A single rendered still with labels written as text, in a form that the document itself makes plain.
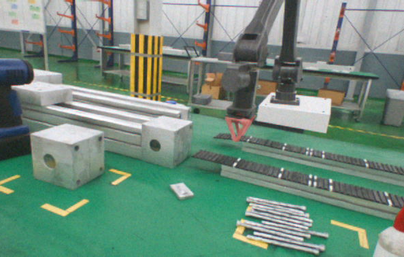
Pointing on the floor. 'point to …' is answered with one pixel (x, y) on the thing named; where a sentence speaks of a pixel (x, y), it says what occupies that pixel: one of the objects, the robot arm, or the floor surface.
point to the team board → (11, 18)
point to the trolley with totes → (203, 100)
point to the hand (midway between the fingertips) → (238, 136)
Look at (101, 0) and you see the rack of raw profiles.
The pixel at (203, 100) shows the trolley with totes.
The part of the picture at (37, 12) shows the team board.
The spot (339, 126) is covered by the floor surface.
